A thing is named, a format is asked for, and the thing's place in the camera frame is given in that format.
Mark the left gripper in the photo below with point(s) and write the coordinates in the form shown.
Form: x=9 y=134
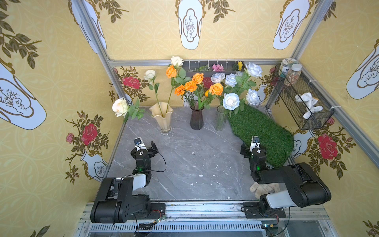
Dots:
x=145 y=151

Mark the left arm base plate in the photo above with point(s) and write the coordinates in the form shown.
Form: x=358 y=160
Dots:
x=154 y=210

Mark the grey wall planter tray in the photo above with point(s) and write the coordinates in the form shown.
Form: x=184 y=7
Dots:
x=211 y=67

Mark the yellow flower in tray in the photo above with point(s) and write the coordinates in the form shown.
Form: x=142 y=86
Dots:
x=239 y=65

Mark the orange marigold flower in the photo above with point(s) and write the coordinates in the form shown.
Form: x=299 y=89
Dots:
x=180 y=90

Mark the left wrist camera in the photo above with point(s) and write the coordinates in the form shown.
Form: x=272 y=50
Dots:
x=139 y=144

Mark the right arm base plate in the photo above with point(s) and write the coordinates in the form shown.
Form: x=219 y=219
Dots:
x=255 y=210

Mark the cream wavy glass vase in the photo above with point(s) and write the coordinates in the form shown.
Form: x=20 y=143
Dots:
x=163 y=122

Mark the orange rose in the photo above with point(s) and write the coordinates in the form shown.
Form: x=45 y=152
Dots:
x=198 y=79
x=178 y=77
x=214 y=92

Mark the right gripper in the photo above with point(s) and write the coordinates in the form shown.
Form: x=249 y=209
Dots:
x=252 y=151

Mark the pale blue white rose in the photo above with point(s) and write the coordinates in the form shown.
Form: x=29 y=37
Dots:
x=230 y=82

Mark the pink flower in tray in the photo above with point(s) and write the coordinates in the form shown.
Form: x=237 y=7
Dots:
x=217 y=68

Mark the green artificial grass mat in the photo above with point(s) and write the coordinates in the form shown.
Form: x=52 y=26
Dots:
x=279 y=142

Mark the black wire wall basket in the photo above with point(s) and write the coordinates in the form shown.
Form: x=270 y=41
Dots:
x=297 y=109

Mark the beige work glove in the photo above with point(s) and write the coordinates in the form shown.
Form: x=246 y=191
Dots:
x=262 y=189

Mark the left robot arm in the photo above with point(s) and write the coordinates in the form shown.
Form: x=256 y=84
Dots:
x=115 y=202

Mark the cream white rose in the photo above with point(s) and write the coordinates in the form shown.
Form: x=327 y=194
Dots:
x=150 y=76
x=176 y=61
x=122 y=108

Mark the clear glass vase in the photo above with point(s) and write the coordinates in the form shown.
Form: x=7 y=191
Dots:
x=221 y=118

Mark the glass jar with label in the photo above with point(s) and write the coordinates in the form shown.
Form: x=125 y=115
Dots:
x=285 y=66

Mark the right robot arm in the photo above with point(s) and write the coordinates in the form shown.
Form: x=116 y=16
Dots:
x=303 y=186

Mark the purple ribbed glass vase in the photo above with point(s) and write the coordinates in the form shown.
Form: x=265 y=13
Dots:
x=196 y=120

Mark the jar of coloured beads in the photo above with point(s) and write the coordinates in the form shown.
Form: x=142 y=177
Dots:
x=293 y=75

